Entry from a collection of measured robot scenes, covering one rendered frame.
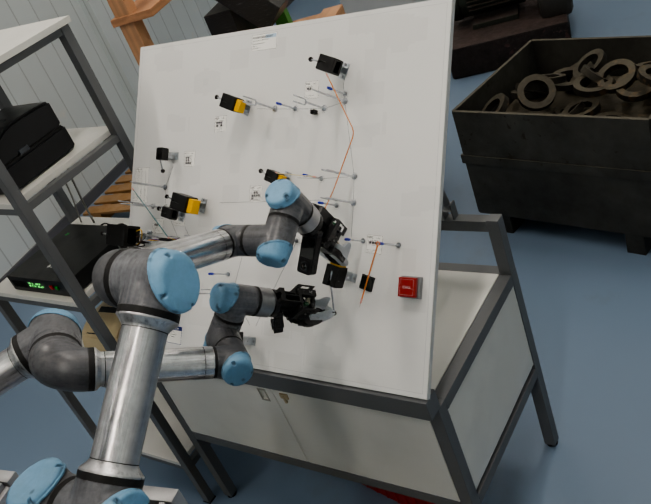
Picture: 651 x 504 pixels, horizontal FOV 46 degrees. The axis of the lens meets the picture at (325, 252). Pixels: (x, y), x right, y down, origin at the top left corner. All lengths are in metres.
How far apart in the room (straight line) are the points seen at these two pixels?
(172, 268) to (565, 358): 2.15
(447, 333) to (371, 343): 0.30
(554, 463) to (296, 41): 1.69
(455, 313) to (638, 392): 1.00
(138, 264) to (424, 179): 0.85
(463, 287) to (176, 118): 1.07
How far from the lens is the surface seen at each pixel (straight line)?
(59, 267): 2.60
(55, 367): 1.74
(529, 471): 2.90
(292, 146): 2.23
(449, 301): 2.36
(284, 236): 1.72
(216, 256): 1.73
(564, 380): 3.17
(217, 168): 2.42
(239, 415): 2.64
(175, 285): 1.40
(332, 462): 2.54
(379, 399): 2.05
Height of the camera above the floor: 2.24
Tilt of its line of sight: 31 degrees down
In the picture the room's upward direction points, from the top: 22 degrees counter-clockwise
